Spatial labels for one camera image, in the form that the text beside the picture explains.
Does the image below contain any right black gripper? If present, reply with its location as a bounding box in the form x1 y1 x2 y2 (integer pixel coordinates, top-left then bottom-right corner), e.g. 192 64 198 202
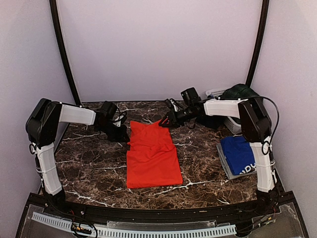
159 105 198 128

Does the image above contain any black front rail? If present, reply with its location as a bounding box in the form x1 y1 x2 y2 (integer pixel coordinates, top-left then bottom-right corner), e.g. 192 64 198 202
34 196 273 224

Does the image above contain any red t-shirt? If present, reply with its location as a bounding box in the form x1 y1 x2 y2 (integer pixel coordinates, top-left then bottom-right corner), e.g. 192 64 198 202
126 121 183 189

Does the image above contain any white laundry basket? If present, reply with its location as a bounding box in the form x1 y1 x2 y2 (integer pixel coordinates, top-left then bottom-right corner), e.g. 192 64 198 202
205 88 241 135

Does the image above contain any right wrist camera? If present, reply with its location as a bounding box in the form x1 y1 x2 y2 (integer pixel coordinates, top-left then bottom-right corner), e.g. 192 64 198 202
181 87 201 106

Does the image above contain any right black frame post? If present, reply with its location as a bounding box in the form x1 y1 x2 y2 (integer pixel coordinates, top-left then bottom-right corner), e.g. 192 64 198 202
245 0 270 87

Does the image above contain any black frame post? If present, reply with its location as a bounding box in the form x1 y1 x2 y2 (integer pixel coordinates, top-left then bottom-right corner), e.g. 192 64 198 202
245 0 270 87
49 0 81 106

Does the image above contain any left black frame post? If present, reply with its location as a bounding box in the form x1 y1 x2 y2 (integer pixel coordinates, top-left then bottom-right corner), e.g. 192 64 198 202
49 0 81 106

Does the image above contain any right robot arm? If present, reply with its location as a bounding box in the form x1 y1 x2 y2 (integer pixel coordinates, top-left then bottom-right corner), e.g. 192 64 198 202
159 96 279 193

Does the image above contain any dark green plaid garment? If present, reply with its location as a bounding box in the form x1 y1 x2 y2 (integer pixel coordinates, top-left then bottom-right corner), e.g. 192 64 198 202
220 84 259 100

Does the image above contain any grey folded garment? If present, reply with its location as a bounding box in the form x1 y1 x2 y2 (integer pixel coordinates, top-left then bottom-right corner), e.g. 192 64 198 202
216 143 257 180

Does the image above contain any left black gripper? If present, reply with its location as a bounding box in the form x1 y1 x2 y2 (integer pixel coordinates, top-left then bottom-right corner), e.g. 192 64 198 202
97 120 130 142

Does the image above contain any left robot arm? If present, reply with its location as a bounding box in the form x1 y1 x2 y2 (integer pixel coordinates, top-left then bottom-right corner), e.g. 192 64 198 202
26 98 129 216

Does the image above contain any blue printed t-shirt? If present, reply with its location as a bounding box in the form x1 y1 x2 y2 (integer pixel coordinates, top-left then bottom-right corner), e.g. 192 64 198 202
220 136 256 176

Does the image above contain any white slotted cable duct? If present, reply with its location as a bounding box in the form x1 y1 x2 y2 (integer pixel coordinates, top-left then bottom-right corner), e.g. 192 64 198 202
31 212 236 238

